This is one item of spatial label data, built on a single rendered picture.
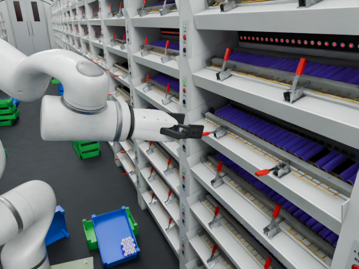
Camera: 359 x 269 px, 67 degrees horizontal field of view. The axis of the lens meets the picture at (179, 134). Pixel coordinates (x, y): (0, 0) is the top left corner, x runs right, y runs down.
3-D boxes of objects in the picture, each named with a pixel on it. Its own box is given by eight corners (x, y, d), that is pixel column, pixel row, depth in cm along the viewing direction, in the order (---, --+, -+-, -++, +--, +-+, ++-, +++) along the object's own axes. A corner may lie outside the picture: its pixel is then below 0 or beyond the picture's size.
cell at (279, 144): (297, 140, 75) (279, 151, 73) (292, 137, 77) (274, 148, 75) (296, 134, 74) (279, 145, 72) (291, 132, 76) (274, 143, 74)
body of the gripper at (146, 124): (114, 130, 62) (158, 132, 68) (126, 147, 54) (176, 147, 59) (118, 98, 60) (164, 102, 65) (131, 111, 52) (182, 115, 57)
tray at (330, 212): (342, 238, 53) (342, 205, 49) (193, 134, 104) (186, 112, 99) (406, 186, 59) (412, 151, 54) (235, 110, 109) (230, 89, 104)
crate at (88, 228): (88, 251, 158) (87, 240, 155) (84, 229, 175) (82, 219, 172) (138, 235, 171) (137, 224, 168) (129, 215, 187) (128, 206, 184)
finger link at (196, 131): (174, 136, 59) (200, 137, 62) (180, 142, 56) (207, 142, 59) (177, 123, 58) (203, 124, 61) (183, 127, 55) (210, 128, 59)
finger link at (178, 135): (149, 127, 59) (171, 127, 62) (165, 139, 53) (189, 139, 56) (150, 121, 59) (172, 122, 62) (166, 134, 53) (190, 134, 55)
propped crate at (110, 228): (139, 256, 155) (140, 250, 149) (103, 269, 146) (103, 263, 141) (124, 212, 174) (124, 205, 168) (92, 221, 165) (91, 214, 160)
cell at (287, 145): (303, 142, 73) (285, 153, 72) (297, 140, 75) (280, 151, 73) (303, 136, 72) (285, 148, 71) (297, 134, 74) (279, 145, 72)
